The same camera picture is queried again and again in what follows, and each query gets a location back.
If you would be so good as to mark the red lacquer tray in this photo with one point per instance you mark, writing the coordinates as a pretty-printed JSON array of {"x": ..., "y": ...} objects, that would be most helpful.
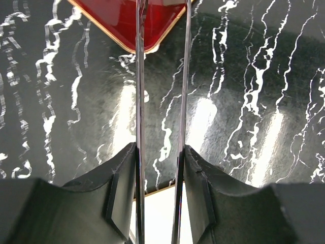
[{"x": 117, "y": 19}]

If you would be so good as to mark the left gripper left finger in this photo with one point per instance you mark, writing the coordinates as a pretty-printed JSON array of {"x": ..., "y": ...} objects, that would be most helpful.
[{"x": 93, "y": 208}]

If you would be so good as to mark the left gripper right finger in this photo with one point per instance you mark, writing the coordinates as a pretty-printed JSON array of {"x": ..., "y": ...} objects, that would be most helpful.
[{"x": 223, "y": 209}]

